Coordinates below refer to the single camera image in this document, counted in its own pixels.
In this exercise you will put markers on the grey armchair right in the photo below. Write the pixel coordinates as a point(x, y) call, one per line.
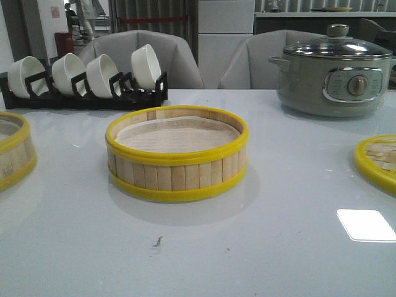
point(249, 68)

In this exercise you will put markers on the white bowl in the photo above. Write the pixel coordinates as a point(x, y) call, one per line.
point(145, 67)
point(99, 71)
point(19, 71)
point(64, 69)

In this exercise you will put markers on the black bowl rack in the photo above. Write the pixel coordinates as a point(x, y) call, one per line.
point(125, 94)

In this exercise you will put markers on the grey-green electric cooking pot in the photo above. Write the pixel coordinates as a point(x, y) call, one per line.
point(342, 88)

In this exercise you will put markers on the white bowl right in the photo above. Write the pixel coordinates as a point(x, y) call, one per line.
point(145, 67)

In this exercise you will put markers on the white steamer cloth liner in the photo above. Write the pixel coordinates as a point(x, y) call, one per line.
point(183, 134)

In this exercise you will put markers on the grey armchair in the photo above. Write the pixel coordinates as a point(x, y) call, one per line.
point(173, 53)
point(249, 68)

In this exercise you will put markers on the bamboo steamer tray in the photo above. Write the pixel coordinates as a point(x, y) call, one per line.
point(177, 177)
point(18, 153)

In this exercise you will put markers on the grey armchair left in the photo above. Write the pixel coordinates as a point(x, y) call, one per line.
point(173, 53)

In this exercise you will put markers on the white cabinet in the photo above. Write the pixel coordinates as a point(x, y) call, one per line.
point(221, 26)

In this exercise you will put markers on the red bin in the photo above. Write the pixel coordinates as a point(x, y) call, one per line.
point(64, 43)

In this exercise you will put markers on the woven bamboo steamer lid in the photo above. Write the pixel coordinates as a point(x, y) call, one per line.
point(374, 158)

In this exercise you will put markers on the glass pot lid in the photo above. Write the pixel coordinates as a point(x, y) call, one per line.
point(338, 45)

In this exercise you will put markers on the person in background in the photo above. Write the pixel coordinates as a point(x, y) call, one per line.
point(87, 12)

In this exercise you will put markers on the white bowl far left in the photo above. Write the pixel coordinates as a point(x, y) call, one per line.
point(19, 71)

